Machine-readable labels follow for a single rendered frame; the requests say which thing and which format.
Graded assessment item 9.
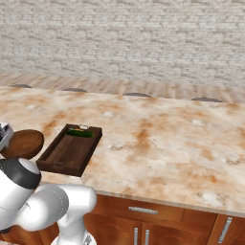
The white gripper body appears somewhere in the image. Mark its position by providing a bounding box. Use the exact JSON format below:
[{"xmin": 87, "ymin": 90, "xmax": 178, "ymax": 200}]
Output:
[{"xmin": 0, "ymin": 122, "xmax": 14, "ymax": 151}]

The brown wooden bowl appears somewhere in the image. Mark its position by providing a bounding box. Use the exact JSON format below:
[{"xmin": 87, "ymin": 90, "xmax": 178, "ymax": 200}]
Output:
[{"xmin": 0, "ymin": 129, "xmax": 45, "ymax": 161}]

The dark wooden tray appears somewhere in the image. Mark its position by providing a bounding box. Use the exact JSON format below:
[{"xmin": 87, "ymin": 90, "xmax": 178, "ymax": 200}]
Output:
[{"xmin": 35, "ymin": 122, "xmax": 103, "ymax": 178}]

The dark round stool seat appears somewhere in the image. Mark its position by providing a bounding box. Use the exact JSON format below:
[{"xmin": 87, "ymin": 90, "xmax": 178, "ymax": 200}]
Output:
[
  {"xmin": 190, "ymin": 97, "xmax": 224, "ymax": 103},
  {"xmin": 122, "ymin": 92, "xmax": 153, "ymax": 99},
  {"xmin": 9, "ymin": 83, "xmax": 33, "ymax": 89},
  {"xmin": 61, "ymin": 87, "xmax": 89, "ymax": 94}
]

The green cucumber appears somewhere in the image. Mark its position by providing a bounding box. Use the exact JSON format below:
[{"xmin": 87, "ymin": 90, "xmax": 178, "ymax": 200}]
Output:
[{"xmin": 66, "ymin": 127, "xmax": 96, "ymax": 139}]

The wooden cupboard door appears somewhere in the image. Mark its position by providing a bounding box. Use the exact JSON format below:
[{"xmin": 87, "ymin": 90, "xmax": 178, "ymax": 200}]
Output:
[
  {"xmin": 141, "ymin": 221, "xmax": 214, "ymax": 245},
  {"xmin": 206, "ymin": 213, "xmax": 245, "ymax": 245},
  {"xmin": 0, "ymin": 222, "xmax": 60, "ymax": 245},
  {"xmin": 83, "ymin": 212, "xmax": 144, "ymax": 245}
]

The wooden drawer front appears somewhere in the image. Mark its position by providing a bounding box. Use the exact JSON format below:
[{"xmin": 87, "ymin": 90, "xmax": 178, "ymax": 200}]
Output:
[{"xmin": 91, "ymin": 194, "xmax": 218, "ymax": 229}]

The silver drawer handle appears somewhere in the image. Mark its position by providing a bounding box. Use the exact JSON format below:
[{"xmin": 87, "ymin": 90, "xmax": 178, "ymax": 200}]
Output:
[{"xmin": 127, "ymin": 206, "xmax": 159, "ymax": 215}]

